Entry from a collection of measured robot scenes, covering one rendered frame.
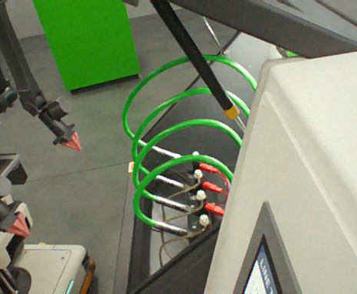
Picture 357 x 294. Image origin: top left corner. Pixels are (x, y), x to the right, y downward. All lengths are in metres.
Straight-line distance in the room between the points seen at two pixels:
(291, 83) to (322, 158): 0.12
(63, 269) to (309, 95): 1.73
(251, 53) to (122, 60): 3.23
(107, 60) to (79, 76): 0.40
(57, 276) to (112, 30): 2.96
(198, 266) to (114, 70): 3.75
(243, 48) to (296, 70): 0.75
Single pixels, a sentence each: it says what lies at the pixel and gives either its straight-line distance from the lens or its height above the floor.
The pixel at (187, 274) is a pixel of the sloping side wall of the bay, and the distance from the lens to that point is 0.74.
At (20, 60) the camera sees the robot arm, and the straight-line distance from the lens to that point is 1.27.
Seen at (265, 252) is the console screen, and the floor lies 1.41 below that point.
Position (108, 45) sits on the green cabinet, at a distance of 4.22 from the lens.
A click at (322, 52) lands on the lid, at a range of 0.45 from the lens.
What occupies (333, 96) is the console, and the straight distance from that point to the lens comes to 0.36.
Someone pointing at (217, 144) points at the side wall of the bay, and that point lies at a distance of 1.32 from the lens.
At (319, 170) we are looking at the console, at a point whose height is 1.53.
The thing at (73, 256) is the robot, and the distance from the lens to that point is 1.98.
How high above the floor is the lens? 1.72
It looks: 35 degrees down
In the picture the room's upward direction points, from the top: 10 degrees counter-clockwise
